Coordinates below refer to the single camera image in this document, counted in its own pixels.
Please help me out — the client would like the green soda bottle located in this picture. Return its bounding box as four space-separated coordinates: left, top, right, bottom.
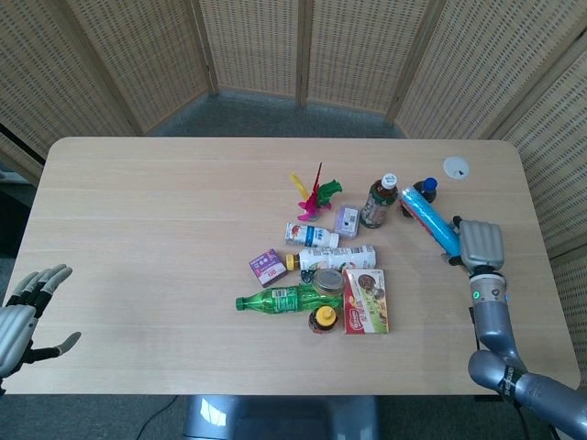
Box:
235 283 344 315

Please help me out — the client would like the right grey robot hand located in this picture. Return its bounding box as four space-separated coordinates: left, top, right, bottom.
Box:
442 214 505 276

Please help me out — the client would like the colourful feather shuttlecock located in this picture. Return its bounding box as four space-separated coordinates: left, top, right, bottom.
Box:
288 161 344 223

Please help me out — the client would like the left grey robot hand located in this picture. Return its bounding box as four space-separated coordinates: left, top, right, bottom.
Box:
0 263 83 381

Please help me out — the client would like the black floor cable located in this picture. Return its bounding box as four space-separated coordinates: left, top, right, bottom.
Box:
132 396 178 440

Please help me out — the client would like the red green biscuit box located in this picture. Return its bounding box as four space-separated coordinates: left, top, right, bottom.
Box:
341 268 393 336

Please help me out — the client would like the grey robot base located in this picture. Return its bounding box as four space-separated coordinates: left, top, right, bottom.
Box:
183 394 382 440

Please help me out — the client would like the green tea bottle white cap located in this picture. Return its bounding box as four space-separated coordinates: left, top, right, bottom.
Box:
359 172 399 229

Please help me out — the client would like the small white milk bottle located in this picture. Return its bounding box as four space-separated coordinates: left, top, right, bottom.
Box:
283 222 341 249

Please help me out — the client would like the honey bear bottle yellow cap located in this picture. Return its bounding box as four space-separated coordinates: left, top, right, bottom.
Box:
306 305 339 336

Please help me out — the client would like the white round table grommet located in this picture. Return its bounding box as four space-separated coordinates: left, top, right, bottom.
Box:
442 156 471 180

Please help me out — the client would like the blue plastic wrap roll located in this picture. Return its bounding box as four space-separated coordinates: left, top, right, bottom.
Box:
397 186 461 258

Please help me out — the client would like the cola bottle blue cap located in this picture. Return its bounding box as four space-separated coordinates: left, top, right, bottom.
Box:
397 177 440 220

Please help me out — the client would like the purple cardboard box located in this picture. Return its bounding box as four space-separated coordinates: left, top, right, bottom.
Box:
249 248 289 289

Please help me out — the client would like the rattan folding screen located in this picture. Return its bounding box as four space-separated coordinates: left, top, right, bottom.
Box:
0 0 587 381

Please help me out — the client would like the small lavender box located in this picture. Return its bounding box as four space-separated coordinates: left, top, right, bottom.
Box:
333 204 361 238

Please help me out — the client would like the glass jar metal lid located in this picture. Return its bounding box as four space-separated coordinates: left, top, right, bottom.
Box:
312 268 346 298

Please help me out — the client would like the white bottle yellow cap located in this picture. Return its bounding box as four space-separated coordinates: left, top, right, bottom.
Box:
285 244 377 272

